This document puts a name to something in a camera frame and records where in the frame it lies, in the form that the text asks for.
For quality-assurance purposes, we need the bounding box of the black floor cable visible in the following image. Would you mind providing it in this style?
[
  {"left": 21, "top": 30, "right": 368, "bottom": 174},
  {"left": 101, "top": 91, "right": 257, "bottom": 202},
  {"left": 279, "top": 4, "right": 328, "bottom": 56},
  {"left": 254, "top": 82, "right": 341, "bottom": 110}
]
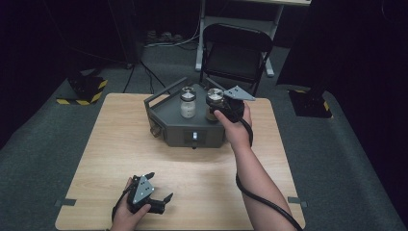
[{"left": 122, "top": 61, "right": 168, "bottom": 96}]

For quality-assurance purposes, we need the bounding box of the black yellow striped stand base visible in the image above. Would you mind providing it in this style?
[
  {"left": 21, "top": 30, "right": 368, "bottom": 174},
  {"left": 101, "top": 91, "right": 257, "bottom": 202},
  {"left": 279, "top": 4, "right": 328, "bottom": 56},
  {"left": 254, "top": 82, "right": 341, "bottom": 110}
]
[
  {"left": 287, "top": 88, "right": 334, "bottom": 119},
  {"left": 55, "top": 74, "right": 110, "bottom": 107}
]

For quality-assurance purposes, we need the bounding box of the white jar with silver lid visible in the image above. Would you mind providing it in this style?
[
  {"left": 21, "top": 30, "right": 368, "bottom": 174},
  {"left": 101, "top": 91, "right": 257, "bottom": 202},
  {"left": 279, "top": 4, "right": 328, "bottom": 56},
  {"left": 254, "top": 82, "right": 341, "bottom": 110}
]
[{"left": 179, "top": 85, "right": 197, "bottom": 119}]

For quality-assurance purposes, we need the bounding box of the black folding chair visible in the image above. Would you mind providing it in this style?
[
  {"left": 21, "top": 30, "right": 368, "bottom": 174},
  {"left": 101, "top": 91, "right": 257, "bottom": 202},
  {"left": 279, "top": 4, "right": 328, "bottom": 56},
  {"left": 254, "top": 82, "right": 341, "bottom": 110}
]
[{"left": 198, "top": 22, "right": 275, "bottom": 98}]

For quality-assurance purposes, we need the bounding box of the grey five-sided rack with handles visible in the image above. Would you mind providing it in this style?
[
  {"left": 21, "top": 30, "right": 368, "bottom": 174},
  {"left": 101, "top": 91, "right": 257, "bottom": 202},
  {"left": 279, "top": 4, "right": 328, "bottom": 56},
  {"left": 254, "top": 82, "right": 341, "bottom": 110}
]
[{"left": 142, "top": 76, "right": 244, "bottom": 150}]

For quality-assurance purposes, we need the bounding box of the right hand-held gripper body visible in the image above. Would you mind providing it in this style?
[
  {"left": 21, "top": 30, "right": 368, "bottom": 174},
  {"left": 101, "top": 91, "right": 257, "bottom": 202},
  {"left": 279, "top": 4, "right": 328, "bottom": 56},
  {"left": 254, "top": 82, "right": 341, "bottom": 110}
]
[{"left": 217, "top": 85, "right": 257, "bottom": 124}]

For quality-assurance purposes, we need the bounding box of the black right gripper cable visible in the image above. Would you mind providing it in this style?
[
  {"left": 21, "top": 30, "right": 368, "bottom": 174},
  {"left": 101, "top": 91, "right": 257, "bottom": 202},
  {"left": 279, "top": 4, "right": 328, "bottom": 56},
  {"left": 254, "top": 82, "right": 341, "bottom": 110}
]
[{"left": 235, "top": 117, "right": 304, "bottom": 231}]

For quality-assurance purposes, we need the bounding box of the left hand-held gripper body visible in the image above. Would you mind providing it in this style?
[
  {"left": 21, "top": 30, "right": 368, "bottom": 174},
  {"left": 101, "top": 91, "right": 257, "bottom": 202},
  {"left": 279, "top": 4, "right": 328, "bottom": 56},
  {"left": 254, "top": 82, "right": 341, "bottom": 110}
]
[{"left": 126, "top": 174, "right": 166, "bottom": 216}]

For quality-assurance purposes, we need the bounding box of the person's left hand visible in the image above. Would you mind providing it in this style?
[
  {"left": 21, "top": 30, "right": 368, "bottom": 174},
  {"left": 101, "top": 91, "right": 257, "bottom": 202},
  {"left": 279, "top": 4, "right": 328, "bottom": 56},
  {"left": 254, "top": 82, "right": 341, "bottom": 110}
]
[{"left": 110, "top": 177, "right": 152, "bottom": 231}]

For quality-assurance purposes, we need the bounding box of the power strip with plugs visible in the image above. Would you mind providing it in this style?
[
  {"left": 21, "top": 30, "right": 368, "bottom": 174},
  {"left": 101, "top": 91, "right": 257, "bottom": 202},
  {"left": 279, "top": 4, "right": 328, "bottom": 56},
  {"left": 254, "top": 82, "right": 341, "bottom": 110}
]
[{"left": 145, "top": 30, "right": 185, "bottom": 45}]

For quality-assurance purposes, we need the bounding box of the tan jar with silver lid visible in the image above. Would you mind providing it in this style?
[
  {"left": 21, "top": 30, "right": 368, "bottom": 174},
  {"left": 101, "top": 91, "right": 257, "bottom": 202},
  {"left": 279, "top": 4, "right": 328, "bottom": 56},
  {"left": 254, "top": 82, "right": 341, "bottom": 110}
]
[{"left": 204, "top": 87, "right": 226, "bottom": 122}]

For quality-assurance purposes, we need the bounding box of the person's right hand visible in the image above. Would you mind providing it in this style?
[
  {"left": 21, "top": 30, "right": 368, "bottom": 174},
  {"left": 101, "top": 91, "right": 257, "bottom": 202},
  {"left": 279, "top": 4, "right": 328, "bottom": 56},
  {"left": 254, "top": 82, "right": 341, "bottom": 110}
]
[{"left": 213, "top": 100, "right": 255, "bottom": 151}]

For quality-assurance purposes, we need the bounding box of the white floor cable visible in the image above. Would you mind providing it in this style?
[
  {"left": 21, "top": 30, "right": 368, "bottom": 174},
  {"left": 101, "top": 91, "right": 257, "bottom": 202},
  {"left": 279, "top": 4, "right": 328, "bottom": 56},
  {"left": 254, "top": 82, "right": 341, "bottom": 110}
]
[{"left": 143, "top": 18, "right": 202, "bottom": 50}]

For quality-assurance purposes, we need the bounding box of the grey tape strip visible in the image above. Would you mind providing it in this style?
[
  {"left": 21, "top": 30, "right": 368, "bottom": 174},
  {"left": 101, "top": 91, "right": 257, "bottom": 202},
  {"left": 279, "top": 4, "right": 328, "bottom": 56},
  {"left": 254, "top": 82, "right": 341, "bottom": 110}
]
[
  {"left": 287, "top": 195, "right": 310, "bottom": 208},
  {"left": 54, "top": 197, "right": 78, "bottom": 208}
]

